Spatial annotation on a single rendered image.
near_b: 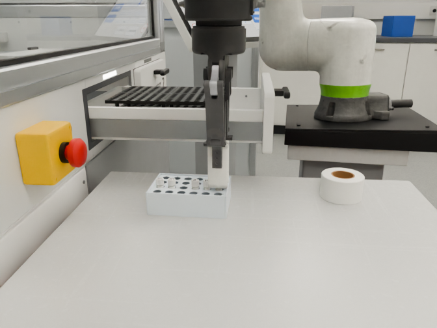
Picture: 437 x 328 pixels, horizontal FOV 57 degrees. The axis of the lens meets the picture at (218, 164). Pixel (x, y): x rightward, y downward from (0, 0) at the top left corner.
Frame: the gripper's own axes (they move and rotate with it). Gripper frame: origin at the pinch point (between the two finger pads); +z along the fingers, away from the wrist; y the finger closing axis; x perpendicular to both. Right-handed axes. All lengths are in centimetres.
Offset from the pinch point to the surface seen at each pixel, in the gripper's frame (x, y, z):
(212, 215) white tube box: 0.5, -3.3, 7.1
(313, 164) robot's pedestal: -19.9, 40.7, 13.9
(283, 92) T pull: -10.4, 23.6, -7.2
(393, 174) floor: -101, 223, 84
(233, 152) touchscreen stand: 7, 123, 39
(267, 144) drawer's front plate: -7.5, 11.0, -0.1
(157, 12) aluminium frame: 27, 72, -23
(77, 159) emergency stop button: 17.7, -9.9, -3.4
